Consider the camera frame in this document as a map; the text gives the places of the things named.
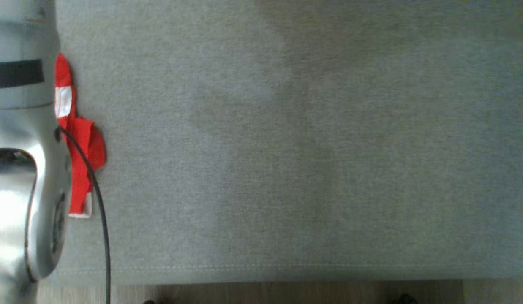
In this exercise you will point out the large grey sofa seat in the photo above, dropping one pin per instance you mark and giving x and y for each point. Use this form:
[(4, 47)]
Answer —
[(287, 147)]

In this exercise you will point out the red shorts with white stripe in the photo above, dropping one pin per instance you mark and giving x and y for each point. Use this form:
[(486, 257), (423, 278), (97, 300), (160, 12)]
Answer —
[(82, 139)]

